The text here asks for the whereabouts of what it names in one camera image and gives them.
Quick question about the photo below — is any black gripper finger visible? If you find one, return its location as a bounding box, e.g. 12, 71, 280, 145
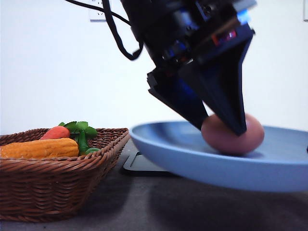
179, 24, 255, 136

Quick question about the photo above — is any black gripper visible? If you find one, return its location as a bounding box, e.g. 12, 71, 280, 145
120, 0, 257, 130

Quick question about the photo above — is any brown egg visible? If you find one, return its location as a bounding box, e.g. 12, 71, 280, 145
201, 113, 265, 154

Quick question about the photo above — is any blue plate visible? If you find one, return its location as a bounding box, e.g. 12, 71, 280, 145
130, 121, 308, 192

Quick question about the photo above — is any brown wicker basket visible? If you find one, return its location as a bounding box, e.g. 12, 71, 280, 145
0, 128, 130, 222

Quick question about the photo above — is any black serving tray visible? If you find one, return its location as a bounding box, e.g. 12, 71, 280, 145
123, 143, 170, 174

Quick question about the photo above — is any green toy leafy vegetable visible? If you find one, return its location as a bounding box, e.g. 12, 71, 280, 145
59, 121, 100, 155

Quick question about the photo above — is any green toy pepper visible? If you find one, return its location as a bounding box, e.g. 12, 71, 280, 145
85, 148, 101, 154

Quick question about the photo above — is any orange toy carrot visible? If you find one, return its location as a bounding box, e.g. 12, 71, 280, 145
40, 126, 70, 140

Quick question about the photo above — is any yellow toy corn cob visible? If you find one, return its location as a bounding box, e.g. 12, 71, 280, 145
0, 138, 79, 159

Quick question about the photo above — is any white wall socket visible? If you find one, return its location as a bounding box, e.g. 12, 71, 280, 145
90, 0, 112, 23

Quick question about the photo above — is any black cable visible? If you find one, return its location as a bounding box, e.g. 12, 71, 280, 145
65, 0, 144, 60

